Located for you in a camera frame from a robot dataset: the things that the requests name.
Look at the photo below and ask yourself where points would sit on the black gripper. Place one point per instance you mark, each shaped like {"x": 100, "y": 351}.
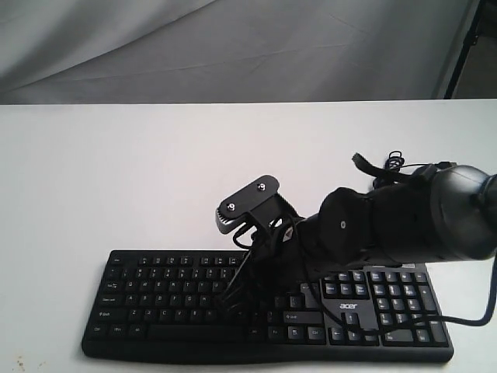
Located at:
{"x": 289, "y": 256}

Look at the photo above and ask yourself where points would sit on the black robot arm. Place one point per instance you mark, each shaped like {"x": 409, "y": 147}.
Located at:
{"x": 435, "y": 214}

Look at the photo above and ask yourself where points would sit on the black acer keyboard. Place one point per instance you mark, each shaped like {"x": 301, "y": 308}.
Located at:
{"x": 157, "y": 306}

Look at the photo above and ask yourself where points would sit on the grey backdrop cloth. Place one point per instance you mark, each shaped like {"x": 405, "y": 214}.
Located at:
{"x": 68, "y": 52}

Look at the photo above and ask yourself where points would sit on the black stand pole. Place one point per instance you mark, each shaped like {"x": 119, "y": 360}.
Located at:
{"x": 474, "y": 74}

